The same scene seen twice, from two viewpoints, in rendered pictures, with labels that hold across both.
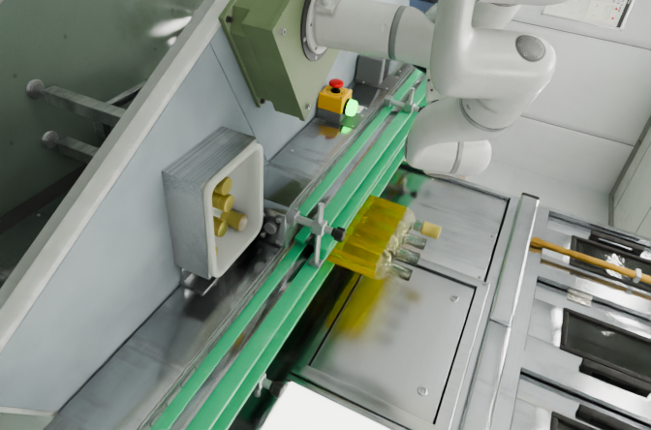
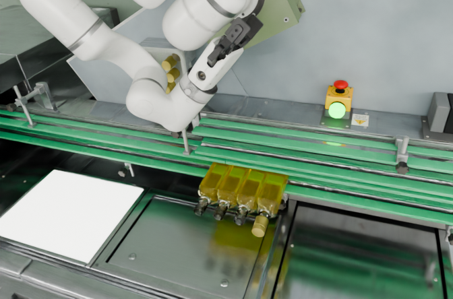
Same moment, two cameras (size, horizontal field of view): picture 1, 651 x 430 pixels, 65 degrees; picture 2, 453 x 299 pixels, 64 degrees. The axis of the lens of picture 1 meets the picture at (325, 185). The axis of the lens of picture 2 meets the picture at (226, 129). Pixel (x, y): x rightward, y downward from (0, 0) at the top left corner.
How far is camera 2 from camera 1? 129 cm
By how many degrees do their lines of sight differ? 71
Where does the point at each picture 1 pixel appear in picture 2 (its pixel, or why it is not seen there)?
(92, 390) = (104, 104)
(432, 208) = (372, 278)
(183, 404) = (96, 128)
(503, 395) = not seen: outside the picture
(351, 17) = not seen: outside the picture
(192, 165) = (153, 41)
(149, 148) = (139, 21)
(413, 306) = (209, 250)
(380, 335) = (179, 229)
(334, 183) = (241, 129)
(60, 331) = (98, 69)
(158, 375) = (108, 116)
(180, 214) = not seen: hidden behind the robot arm
